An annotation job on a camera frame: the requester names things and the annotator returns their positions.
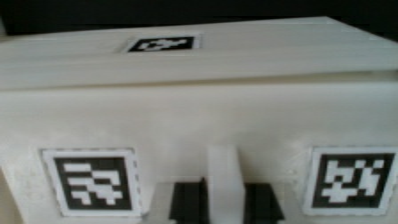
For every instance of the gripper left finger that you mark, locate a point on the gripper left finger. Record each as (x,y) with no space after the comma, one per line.
(188,205)

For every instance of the white cabinet door panel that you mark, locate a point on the white cabinet door panel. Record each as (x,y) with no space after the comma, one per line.
(316,135)
(156,120)

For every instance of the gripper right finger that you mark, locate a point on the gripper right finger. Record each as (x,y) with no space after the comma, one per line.
(263,212)

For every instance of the white cabinet body box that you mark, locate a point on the white cabinet body box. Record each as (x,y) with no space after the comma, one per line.
(217,51)

